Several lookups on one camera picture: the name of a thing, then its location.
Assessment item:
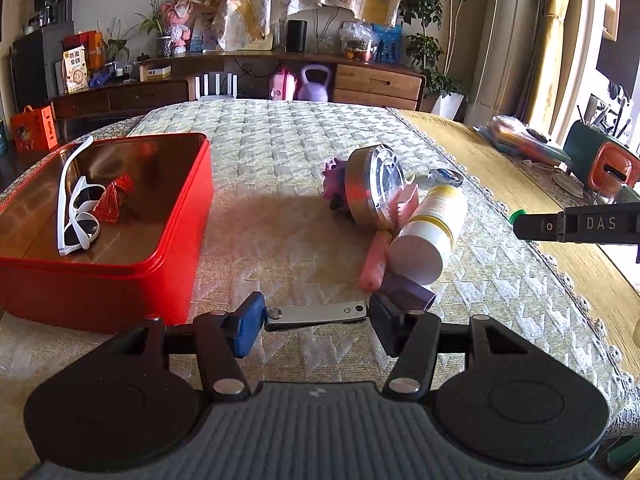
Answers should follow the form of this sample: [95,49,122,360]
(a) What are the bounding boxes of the plant in patterned pot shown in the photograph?
[137,0,173,58]

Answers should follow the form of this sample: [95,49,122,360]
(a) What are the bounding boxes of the round metal tin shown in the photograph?
[344,145,408,226]

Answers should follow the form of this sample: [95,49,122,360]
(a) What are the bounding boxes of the yellow curtain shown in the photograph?
[520,0,581,126]

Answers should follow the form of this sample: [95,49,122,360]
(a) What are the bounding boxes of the potted tree in white planter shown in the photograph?
[397,0,488,121]

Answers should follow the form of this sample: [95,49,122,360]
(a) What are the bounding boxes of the pink hair clip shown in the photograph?
[387,185,420,223]

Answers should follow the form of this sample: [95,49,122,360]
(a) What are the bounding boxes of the yellow white snack box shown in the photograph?
[62,46,90,94]

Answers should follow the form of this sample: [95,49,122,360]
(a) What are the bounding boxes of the black cabinet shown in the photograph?
[10,22,76,111]

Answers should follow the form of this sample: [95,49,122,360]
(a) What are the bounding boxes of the purple spiky toy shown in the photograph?
[321,157,351,212]

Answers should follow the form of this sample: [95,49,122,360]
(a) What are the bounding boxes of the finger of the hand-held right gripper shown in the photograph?
[512,212,562,243]

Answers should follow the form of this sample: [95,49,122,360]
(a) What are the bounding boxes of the white yellow-labelled bottle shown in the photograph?
[387,184,469,287]

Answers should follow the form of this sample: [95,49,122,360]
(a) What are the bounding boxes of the white router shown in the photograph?
[194,72,237,100]

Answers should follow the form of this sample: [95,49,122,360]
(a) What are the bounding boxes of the purple kettlebell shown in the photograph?
[297,63,333,102]

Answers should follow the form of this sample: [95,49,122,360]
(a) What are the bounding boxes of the wooden sideboard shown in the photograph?
[50,50,426,126]

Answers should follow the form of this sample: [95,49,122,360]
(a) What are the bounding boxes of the light blue printed card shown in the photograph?
[192,10,218,53]

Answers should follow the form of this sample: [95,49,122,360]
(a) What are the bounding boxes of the pink tube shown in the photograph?
[359,230,393,291]

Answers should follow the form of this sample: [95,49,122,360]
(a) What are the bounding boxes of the pink toy case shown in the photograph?
[269,67,299,101]

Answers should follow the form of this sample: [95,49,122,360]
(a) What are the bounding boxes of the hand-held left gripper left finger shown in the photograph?
[117,291,267,403]

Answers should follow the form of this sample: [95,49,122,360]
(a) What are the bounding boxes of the clear glass cup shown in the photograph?
[595,170,621,206]

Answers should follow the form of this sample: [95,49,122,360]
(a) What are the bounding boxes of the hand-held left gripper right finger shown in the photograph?
[368,292,526,402]

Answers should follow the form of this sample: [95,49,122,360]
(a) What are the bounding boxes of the red tin box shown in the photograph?
[0,132,215,335]

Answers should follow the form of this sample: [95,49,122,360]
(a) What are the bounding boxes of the yellow mat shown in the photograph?
[395,109,640,381]

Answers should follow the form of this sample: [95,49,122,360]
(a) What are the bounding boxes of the red foil candy wrapper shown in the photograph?
[94,174,135,223]

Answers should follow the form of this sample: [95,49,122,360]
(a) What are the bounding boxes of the small purple box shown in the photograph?
[381,274,437,313]

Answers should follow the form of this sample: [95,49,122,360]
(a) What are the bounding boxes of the orange gift bag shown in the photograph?
[10,105,60,153]

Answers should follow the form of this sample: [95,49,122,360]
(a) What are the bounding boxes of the white sunglasses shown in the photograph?
[56,135,108,257]

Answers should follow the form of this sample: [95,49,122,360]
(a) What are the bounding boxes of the black coffee machine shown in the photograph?
[34,0,75,28]

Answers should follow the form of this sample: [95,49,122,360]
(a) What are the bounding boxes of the stack of colourful packets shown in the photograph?
[472,115,571,166]

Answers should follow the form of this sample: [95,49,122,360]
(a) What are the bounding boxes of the black speaker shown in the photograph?
[285,19,307,53]

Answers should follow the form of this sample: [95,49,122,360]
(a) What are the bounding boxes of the green orange pen holder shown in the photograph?
[562,92,640,196]

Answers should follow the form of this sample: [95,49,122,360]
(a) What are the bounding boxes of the small potted plant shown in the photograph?
[97,19,133,76]

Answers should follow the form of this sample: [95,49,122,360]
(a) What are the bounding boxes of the plastic bag of fruit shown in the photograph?
[339,21,377,62]

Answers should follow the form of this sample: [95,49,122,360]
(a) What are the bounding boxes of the silver nail clipper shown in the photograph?
[264,300,371,333]

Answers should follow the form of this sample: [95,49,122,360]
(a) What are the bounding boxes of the blue picture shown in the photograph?
[372,24,403,64]

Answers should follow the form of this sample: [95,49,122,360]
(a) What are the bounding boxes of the orange red box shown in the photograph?
[62,31,106,71]

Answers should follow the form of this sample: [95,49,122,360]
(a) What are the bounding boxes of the small white dish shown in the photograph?
[552,172,586,196]

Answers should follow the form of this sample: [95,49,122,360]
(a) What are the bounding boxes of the pink plush doll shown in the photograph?
[162,0,196,56]

